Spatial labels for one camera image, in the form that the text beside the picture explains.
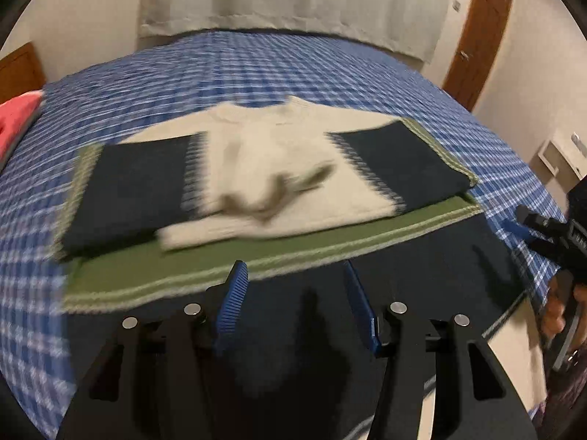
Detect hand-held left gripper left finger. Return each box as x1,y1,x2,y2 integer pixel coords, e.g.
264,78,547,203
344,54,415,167
56,260,249,440

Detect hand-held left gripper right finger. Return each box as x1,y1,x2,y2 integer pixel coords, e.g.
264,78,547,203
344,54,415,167
344,261,537,440

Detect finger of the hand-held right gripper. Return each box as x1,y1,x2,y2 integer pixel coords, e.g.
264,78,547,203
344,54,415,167
515,205,544,230
501,219,536,245

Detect cream navy green knit sweater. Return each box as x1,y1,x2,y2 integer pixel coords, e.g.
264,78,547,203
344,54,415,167
55,94,551,440

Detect person's right hand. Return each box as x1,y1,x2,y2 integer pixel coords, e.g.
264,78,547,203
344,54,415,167
537,277,574,347

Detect person's patterned clothing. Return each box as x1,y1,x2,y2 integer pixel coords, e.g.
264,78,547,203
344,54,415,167
539,362,587,440

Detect brown wooden door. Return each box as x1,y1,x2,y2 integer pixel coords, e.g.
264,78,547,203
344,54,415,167
442,0,514,113

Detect blue plaid bed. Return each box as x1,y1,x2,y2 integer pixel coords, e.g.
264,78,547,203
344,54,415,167
0,30,569,440

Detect pink blanket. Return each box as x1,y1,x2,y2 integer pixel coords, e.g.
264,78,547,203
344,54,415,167
0,91,45,168

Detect white curtain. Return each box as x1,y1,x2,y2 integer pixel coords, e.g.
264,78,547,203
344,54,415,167
138,0,480,62

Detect brown wooden headboard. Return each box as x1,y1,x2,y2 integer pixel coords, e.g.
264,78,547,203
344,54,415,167
0,41,47,104

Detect white wall-mounted unit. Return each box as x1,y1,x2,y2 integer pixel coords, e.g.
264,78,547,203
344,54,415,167
537,128,587,184

